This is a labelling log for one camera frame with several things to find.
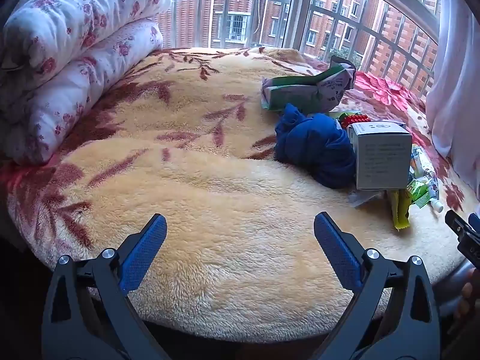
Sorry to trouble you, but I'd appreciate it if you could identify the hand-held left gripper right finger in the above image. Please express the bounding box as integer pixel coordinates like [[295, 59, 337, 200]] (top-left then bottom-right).
[[313, 212, 442, 360]]

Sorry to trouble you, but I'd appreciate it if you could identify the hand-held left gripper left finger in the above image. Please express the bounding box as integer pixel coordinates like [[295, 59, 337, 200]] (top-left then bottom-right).
[[42, 213, 171, 360]]

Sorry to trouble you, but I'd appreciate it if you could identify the person's right hand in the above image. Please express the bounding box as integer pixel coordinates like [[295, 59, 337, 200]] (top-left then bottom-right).
[[460, 268, 480, 311]]

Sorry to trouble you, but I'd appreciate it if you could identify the green snack wrapper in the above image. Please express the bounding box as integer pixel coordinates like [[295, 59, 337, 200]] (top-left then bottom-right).
[[407, 178, 431, 209]]

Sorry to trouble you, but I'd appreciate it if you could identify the yellow snack wrapper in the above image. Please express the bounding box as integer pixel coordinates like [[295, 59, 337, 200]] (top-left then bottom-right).
[[388, 189, 412, 232]]

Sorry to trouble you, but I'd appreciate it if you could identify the green white tube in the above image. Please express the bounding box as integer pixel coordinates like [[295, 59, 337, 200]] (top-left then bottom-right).
[[410, 144, 445, 213]]

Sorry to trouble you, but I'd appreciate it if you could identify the beige red leaf fleece blanket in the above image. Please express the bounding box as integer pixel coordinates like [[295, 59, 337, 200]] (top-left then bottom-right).
[[0, 47, 480, 343]]

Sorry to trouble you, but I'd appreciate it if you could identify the white cardboard box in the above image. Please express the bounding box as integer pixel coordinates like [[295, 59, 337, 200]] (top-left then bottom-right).
[[346, 120, 413, 191]]

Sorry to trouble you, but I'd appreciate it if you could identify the blue crumpled cloth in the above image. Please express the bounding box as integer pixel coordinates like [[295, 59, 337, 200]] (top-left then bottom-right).
[[274, 103, 357, 190]]

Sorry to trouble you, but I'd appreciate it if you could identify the red green ridged packet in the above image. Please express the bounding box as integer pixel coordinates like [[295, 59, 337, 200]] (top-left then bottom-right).
[[335, 110, 373, 132]]

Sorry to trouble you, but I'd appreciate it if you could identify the white curtain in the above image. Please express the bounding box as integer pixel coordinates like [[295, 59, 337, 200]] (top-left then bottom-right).
[[425, 0, 480, 166]]

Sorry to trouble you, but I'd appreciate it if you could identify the green white plastic packet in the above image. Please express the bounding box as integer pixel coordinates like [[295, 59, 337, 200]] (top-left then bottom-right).
[[260, 55, 358, 115]]

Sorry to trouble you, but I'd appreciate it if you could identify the floral folded quilt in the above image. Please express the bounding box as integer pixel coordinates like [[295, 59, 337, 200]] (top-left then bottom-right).
[[0, 0, 173, 166]]

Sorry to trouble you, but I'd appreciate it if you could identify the red brick building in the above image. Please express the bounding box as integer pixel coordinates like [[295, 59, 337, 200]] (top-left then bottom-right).
[[152, 0, 439, 98]]

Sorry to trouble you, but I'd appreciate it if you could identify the grey window frame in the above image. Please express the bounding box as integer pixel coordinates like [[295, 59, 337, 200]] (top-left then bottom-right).
[[165, 0, 442, 52]]

